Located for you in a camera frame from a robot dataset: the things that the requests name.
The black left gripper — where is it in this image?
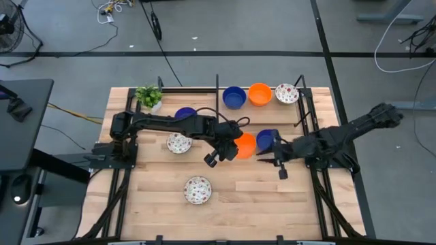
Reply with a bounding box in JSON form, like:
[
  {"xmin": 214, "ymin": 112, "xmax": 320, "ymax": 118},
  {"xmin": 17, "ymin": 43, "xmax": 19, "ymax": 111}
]
[{"xmin": 217, "ymin": 134, "xmax": 241, "ymax": 163}]

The white power strip with cables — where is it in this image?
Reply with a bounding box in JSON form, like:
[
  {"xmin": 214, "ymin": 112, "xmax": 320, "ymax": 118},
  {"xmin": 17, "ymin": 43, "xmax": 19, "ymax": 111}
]
[{"xmin": 96, "ymin": 0, "xmax": 134, "ymax": 25}]

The wooden shelf board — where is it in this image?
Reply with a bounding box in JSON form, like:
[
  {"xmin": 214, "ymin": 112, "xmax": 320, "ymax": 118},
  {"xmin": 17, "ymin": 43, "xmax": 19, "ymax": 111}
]
[{"xmin": 217, "ymin": 88, "xmax": 302, "ymax": 125}]

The yellow floor cable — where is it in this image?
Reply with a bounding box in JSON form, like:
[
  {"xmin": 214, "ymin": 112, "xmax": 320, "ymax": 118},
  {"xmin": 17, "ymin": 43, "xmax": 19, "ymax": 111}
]
[{"xmin": 46, "ymin": 101, "xmax": 104, "ymax": 125}]

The black round device with light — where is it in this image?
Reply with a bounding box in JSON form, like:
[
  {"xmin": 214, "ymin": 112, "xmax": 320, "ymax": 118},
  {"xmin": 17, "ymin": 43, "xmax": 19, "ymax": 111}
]
[{"xmin": 10, "ymin": 174, "xmax": 32, "ymax": 206}]

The black floor cable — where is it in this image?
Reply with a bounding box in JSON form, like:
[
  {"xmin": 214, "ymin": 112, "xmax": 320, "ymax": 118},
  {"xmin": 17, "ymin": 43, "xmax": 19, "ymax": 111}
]
[{"xmin": 138, "ymin": 0, "xmax": 184, "ymax": 87}]

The black table frame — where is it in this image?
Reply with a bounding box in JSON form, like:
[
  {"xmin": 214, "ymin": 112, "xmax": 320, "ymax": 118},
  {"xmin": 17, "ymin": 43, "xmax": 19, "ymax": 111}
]
[{"xmin": 76, "ymin": 73, "xmax": 367, "ymax": 245}]

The black desk device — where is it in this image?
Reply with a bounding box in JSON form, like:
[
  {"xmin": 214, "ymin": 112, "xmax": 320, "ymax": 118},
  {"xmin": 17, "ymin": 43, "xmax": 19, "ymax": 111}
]
[{"xmin": 0, "ymin": 84, "xmax": 33, "ymax": 123}]

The black desk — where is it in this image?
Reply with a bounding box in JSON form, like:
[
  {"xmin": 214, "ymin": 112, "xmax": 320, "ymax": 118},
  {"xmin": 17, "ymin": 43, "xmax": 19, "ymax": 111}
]
[{"xmin": 0, "ymin": 78, "xmax": 55, "ymax": 172}]

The green plant in white pot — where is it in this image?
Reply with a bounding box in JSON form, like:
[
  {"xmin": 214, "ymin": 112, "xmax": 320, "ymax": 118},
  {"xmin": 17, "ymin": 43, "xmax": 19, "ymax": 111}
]
[{"xmin": 134, "ymin": 84, "xmax": 164, "ymax": 114}]

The green bowl with floral inside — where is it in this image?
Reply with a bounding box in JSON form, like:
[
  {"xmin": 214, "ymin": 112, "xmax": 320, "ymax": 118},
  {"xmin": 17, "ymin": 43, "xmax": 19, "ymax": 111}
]
[
  {"xmin": 166, "ymin": 132, "xmax": 193, "ymax": 155},
  {"xmin": 183, "ymin": 175, "xmax": 213, "ymax": 206},
  {"xmin": 274, "ymin": 82, "xmax": 300, "ymax": 105}
]

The black cable bundle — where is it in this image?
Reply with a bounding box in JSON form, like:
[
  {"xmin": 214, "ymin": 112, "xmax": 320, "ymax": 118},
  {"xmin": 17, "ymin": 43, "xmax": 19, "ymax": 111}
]
[{"xmin": 400, "ymin": 15, "xmax": 436, "ymax": 55}]

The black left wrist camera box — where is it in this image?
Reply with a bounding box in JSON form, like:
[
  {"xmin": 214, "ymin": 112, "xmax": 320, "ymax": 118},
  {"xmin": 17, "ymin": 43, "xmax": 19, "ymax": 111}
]
[{"xmin": 203, "ymin": 150, "xmax": 219, "ymax": 169}]

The black floor fan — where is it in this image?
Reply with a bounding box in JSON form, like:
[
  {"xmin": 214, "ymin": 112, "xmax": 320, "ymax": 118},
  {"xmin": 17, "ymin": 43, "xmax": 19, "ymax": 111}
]
[{"xmin": 0, "ymin": 0, "xmax": 44, "ymax": 69}]

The blue plastic bowl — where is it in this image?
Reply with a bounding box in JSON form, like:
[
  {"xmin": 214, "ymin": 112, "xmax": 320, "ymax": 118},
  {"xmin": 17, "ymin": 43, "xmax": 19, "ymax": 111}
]
[
  {"xmin": 174, "ymin": 106, "xmax": 198, "ymax": 120},
  {"xmin": 255, "ymin": 129, "xmax": 277, "ymax": 152},
  {"xmin": 222, "ymin": 85, "xmax": 247, "ymax": 110}
]

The white floor cable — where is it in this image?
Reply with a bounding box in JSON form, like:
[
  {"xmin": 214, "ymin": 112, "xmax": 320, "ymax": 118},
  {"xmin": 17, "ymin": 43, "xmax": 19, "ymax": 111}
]
[{"xmin": 373, "ymin": 0, "xmax": 436, "ymax": 74}]

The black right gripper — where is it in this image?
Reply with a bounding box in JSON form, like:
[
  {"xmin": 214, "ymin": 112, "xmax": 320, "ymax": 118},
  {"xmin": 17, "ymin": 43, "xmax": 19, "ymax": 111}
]
[{"xmin": 255, "ymin": 129, "xmax": 297, "ymax": 166}]

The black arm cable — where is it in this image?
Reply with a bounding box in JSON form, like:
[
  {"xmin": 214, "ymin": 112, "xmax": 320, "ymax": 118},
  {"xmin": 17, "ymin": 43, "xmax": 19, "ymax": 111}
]
[{"xmin": 195, "ymin": 106, "xmax": 251, "ymax": 129}]

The orange plastic bowl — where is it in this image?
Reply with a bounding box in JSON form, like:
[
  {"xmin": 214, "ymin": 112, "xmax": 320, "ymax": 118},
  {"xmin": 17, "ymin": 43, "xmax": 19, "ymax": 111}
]
[
  {"xmin": 234, "ymin": 132, "xmax": 258, "ymax": 161},
  {"xmin": 247, "ymin": 82, "xmax": 274, "ymax": 108}
]

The grey table foot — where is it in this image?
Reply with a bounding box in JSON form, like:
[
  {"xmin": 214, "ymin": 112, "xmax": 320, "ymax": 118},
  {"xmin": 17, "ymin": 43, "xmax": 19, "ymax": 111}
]
[{"xmin": 356, "ymin": 0, "xmax": 426, "ymax": 25}]

